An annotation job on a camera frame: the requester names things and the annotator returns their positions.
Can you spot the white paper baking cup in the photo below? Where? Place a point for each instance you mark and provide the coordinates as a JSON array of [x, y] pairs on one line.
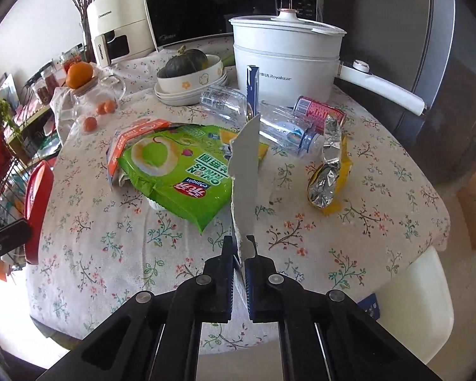
[[155, 204]]

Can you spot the white pot lid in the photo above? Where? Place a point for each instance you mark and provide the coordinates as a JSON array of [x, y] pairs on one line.
[[285, 22]]

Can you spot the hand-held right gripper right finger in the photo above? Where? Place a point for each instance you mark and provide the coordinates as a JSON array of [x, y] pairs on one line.
[[254, 295]]

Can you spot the clear plastic bottle with label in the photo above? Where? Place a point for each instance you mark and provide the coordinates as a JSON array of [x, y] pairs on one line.
[[285, 129]]

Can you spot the large orange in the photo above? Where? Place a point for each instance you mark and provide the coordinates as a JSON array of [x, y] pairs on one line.
[[79, 75]]

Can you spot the green pumpkin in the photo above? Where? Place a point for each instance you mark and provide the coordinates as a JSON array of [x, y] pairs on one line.
[[182, 63]]

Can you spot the blue packet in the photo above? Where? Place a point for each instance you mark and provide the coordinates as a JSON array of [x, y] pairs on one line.
[[369, 307]]

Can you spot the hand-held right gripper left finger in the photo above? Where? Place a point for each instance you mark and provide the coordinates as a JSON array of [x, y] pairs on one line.
[[221, 285]]

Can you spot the torn white cardboard carton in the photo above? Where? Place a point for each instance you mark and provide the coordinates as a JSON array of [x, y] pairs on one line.
[[246, 174]]

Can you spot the white electric cooking pot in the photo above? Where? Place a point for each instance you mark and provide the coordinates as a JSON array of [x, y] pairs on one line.
[[285, 75]]

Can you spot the green snack bag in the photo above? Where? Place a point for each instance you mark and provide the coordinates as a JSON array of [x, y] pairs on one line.
[[182, 166]]

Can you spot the white plastic chair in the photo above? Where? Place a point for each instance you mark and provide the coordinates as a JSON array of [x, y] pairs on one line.
[[416, 305]]

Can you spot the black microwave oven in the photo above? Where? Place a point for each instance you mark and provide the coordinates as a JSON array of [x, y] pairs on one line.
[[206, 4]]

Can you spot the white air fryer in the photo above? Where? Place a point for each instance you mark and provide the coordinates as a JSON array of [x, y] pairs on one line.
[[119, 16]]

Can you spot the small tangerine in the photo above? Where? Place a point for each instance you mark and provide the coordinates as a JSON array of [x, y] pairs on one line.
[[101, 108], [110, 106], [90, 124]]

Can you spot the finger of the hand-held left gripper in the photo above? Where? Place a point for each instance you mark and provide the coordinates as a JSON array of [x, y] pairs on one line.
[[6, 240]]

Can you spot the yellow foil snack bag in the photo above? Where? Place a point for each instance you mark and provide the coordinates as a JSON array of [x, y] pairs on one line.
[[327, 174]]

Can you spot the orange and white snack bag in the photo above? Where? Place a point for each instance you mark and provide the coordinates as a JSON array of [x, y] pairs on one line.
[[121, 143]]

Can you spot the white bowl with pumpkin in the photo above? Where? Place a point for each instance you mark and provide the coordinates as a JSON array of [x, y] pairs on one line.
[[182, 97]]

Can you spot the bare decorative twigs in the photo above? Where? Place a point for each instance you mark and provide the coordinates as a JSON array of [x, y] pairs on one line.
[[83, 4]]

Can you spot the grey refrigerator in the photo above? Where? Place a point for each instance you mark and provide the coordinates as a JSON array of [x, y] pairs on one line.
[[452, 67]]

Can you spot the red plastic chair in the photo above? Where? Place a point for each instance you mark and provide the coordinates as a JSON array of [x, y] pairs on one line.
[[37, 206]]

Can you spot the red drink can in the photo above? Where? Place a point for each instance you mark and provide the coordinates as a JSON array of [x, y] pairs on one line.
[[321, 111]]

